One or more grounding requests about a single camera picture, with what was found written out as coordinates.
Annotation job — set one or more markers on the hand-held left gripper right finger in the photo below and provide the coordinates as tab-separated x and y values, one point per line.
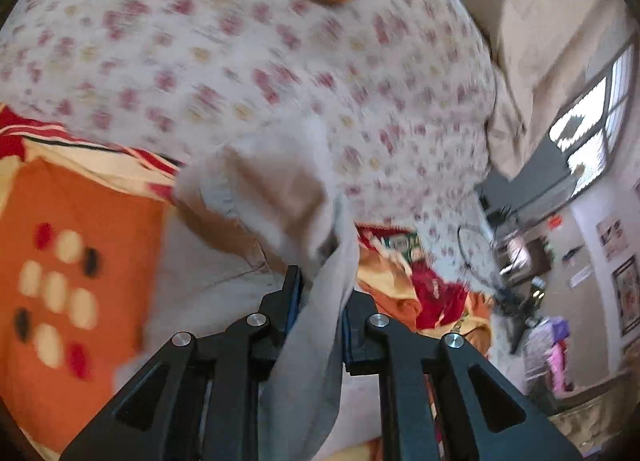
357	341

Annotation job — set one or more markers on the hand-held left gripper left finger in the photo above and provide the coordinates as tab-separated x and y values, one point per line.
287	306

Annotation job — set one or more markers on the beige jacket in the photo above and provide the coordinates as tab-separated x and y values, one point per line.
305	291

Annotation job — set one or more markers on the pink and purple clothes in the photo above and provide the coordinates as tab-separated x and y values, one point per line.
552	351

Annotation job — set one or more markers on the orange red yellow blanket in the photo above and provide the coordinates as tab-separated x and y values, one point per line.
70	251

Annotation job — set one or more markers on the floral duvet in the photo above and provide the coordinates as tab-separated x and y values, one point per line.
240	71

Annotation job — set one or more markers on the window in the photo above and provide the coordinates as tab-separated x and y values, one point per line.
595	121

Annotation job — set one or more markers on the beige curtain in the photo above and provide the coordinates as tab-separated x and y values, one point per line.
540	21

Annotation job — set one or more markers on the white wall poster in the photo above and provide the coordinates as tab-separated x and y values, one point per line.
611	239

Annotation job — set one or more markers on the framed wall picture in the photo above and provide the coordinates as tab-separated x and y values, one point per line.
629	296

